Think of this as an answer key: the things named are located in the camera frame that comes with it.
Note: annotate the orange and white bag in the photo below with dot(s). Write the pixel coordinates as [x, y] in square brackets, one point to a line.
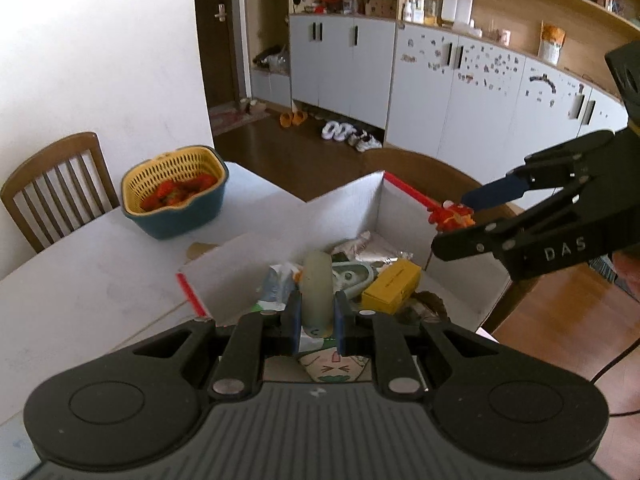
[551, 45]

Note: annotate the grey slippers pair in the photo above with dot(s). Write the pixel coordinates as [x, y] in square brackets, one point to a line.
[249, 104]

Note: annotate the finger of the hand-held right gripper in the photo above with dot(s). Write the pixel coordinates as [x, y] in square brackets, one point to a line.
[500, 192]
[470, 246]

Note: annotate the shiny foil packet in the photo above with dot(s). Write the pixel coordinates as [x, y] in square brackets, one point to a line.
[380, 250]

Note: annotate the yellow and blue strainer basket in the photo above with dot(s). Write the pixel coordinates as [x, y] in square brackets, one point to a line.
[170, 225]

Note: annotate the orange slipper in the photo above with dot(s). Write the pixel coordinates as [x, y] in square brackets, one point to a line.
[300, 118]
[286, 120]

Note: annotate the dark wooden door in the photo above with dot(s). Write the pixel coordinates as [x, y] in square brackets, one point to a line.
[220, 60]

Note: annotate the white canister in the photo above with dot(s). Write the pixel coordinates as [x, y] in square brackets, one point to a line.
[464, 7]
[449, 5]

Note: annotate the small yellow box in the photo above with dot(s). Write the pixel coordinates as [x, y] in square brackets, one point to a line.
[390, 285]

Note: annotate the white plastic bag packet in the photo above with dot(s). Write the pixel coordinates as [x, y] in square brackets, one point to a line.
[275, 285]

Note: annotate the wooden slatted chair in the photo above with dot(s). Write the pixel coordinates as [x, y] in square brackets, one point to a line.
[50, 150]
[415, 165]

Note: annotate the white sneaker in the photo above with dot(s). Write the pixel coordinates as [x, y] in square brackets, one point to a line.
[331, 130]
[344, 133]

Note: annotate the white pouch with green print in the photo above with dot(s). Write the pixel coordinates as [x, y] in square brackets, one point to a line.
[330, 367]

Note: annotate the red cardboard box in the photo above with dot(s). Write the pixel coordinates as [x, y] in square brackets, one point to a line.
[340, 210]

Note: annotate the white wall cabinet unit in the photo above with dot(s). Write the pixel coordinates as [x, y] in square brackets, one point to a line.
[340, 60]

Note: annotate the pink mug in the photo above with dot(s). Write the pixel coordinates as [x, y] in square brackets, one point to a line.
[505, 37]

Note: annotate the grey sneaker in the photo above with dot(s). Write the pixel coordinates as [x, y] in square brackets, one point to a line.
[371, 143]
[358, 141]

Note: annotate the pile of strawberries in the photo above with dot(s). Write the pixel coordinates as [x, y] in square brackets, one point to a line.
[165, 192]

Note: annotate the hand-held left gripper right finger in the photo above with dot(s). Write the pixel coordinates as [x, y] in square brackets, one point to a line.
[342, 325]

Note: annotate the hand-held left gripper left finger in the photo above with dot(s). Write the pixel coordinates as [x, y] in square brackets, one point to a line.
[292, 322]

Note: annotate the patterned door rug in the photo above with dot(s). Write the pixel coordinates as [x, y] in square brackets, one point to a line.
[235, 120]

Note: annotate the red ornament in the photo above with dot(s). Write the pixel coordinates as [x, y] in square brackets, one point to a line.
[450, 217]

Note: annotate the clear glass bottle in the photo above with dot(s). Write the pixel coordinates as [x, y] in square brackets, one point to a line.
[433, 5]

